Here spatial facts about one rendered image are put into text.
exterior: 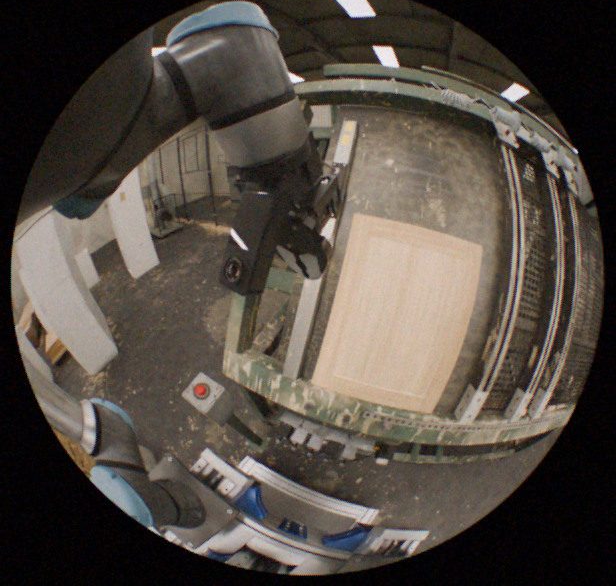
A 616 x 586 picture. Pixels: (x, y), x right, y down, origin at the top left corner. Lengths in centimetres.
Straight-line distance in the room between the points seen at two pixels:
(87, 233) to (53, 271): 591
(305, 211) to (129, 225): 365
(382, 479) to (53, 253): 308
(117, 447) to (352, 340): 66
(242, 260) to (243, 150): 9
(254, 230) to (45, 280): 226
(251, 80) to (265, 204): 11
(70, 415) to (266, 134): 45
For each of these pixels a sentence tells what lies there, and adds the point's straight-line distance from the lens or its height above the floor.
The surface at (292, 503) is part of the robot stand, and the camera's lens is 135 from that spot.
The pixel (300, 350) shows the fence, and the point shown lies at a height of 99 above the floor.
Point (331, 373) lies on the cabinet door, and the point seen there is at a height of 94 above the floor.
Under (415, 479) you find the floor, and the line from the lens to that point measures 172.
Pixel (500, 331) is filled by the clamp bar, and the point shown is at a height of 119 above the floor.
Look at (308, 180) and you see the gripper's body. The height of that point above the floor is 151.
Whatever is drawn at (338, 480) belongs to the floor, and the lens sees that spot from 155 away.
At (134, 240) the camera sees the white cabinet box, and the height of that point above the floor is 63.
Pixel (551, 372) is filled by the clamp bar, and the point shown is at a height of 108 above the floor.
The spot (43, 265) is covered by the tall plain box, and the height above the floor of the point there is 134.
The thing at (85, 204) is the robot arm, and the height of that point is 154.
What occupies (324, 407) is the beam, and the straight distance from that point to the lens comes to 72.
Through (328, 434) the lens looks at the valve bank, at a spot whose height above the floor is 74.
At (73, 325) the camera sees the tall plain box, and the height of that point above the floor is 65.
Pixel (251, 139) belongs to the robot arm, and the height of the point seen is 155.
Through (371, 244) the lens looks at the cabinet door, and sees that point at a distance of 63.
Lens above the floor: 154
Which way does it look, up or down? 35 degrees down
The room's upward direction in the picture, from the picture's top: straight up
